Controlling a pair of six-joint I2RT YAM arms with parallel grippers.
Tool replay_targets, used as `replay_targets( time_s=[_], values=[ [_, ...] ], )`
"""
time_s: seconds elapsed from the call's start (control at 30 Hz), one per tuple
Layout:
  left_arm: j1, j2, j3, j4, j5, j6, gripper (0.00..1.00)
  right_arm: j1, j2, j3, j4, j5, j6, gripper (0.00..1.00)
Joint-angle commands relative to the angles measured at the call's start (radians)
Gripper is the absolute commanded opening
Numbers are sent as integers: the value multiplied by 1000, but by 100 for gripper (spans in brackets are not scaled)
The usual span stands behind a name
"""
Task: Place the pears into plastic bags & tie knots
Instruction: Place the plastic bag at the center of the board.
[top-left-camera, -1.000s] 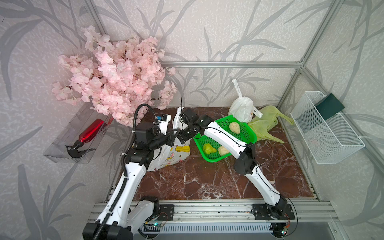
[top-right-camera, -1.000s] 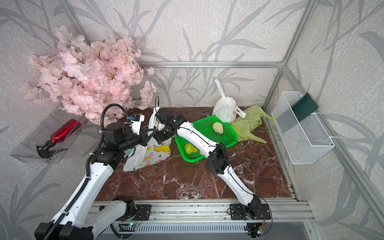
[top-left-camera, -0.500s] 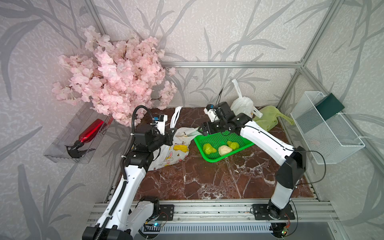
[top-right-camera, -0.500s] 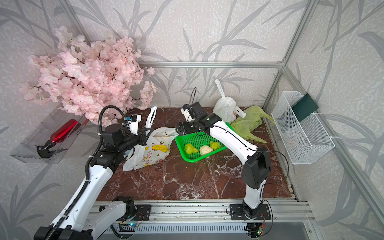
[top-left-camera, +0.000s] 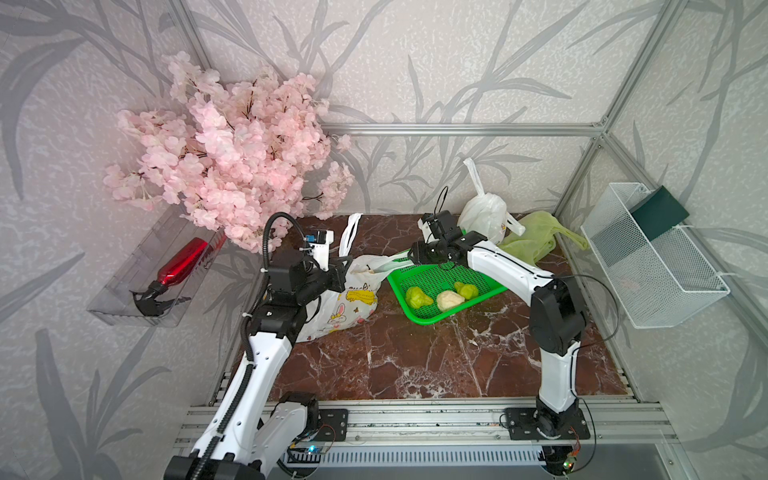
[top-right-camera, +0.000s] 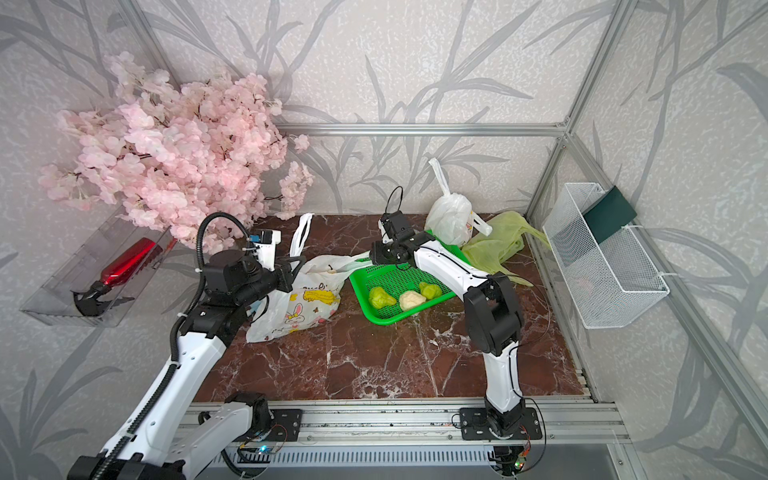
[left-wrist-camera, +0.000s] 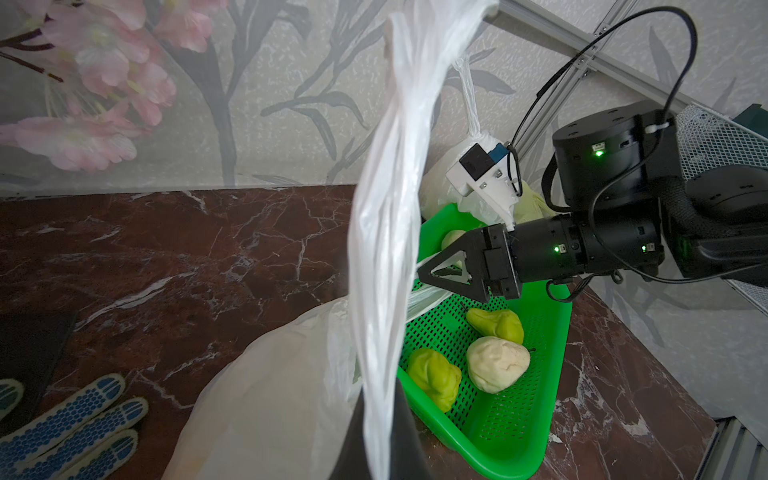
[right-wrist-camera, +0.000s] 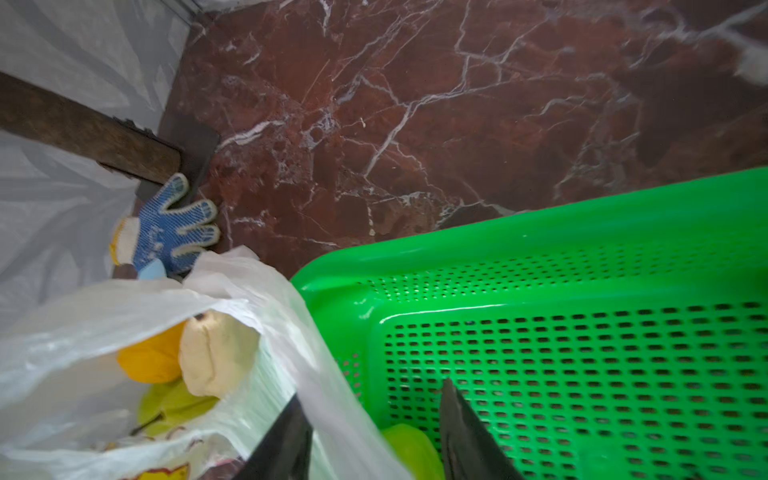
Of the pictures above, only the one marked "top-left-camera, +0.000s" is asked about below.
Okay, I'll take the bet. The green plastic basket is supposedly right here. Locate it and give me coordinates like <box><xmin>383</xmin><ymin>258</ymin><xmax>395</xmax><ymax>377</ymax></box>
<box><xmin>387</xmin><ymin>264</ymin><xmax>507</xmax><ymax>325</ymax></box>

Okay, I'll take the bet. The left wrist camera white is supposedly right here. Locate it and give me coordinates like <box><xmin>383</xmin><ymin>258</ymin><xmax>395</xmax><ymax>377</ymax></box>
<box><xmin>305</xmin><ymin>230</ymin><xmax>334</xmax><ymax>271</ymax></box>

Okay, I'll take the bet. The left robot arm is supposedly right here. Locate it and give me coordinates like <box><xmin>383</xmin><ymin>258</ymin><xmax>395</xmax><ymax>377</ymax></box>
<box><xmin>164</xmin><ymin>214</ymin><xmax>360</xmax><ymax>479</ymax></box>

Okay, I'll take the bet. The white printed plastic bag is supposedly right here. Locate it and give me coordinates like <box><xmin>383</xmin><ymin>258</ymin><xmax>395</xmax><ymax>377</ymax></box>
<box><xmin>458</xmin><ymin>158</ymin><xmax>526</xmax><ymax>245</ymax></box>

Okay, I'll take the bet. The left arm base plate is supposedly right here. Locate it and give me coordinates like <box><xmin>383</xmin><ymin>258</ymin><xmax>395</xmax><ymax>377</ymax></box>
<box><xmin>294</xmin><ymin>408</ymin><xmax>349</xmax><ymax>442</ymax></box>

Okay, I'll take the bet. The aluminium front rail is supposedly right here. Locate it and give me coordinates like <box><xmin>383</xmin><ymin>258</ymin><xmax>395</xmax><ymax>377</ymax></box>
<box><xmin>173</xmin><ymin>397</ymin><xmax>679</xmax><ymax>448</ymax></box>

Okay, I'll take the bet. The dark green card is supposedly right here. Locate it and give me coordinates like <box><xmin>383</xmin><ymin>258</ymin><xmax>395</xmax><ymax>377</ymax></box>
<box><xmin>629</xmin><ymin>186</ymin><xmax>690</xmax><ymax>242</ymax></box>

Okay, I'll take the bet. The clear acrylic wall shelf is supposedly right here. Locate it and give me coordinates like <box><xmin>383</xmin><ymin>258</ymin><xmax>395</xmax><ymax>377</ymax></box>
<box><xmin>87</xmin><ymin>205</ymin><xmax>226</xmax><ymax>328</ymax></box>

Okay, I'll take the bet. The pink cherry blossom tree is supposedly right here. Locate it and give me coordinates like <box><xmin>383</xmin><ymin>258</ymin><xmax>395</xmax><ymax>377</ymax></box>
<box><xmin>103</xmin><ymin>51</ymin><xmax>354</xmax><ymax>252</ymax></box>

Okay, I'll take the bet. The white wire mesh basket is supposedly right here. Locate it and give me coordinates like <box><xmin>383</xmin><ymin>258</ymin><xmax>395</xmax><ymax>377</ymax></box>
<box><xmin>581</xmin><ymin>182</ymin><xmax>731</xmax><ymax>329</ymax></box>

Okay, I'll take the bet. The green pear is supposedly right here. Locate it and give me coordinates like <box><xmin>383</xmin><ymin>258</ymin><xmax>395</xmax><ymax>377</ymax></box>
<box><xmin>405</xmin><ymin>286</ymin><xmax>434</xmax><ymax>310</ymax></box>

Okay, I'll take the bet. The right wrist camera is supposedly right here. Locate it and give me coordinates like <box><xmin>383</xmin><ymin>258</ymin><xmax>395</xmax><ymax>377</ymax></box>
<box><xmin>417</xmin><ymin>210</ymin><xmax>463</xmax><ymax>243</ymax></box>

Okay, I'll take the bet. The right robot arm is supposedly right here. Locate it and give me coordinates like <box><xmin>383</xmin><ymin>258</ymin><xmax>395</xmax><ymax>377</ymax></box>
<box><xmin>408</xmin><ymin>232</ymin><xmax>587</xmax><ymax>439</ymax></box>

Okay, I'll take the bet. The light green plastic bag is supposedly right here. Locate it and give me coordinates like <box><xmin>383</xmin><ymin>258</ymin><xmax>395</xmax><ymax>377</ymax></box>
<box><xmin>498</xmin><ymin>211</ymin><xmax>589</xmax><ymax>266</ymax></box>

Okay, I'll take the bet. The beige pear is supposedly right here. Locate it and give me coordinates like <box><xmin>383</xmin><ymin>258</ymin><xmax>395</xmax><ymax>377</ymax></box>
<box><xmin>436</xmin><ymin>290</ymin><xmax>466</xmax><ymax>312</ymax></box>

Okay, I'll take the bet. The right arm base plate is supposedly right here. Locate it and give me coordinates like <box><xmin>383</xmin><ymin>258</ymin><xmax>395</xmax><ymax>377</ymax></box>
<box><xmin>501</xmin><ymin>405</ymin><xmax>592</xmax><ymax>441</ymax></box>

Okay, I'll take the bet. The red spray bottle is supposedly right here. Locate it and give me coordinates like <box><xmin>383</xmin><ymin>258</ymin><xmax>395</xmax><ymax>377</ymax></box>
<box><xmin>131</xmin><ymin>237</ymin><xmax>209</xmax><ymax>317</ymax></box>

